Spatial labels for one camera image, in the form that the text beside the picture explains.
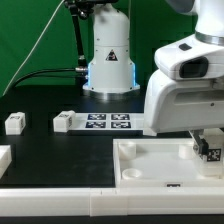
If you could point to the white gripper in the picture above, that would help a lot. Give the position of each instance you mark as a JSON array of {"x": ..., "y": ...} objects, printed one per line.
[{"x": 172, "y": 106}]

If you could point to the white square tabletop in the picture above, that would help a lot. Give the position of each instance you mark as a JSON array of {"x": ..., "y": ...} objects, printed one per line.
[{"x": 158, "y": 163}]

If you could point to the white left fence piece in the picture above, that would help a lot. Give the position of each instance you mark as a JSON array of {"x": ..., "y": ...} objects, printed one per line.
[{"x": 5, "y": 158}]

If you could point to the white marker base plate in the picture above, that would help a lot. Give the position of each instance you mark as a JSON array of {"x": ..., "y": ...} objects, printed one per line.
[{"x": 108, "y": 121}]

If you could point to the white front fence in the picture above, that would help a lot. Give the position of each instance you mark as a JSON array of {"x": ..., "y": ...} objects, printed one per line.
[{"x": 111, "y": 202}]

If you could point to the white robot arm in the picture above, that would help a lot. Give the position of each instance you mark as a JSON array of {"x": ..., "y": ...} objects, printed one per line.
[{"x": 200, "y": 56}]

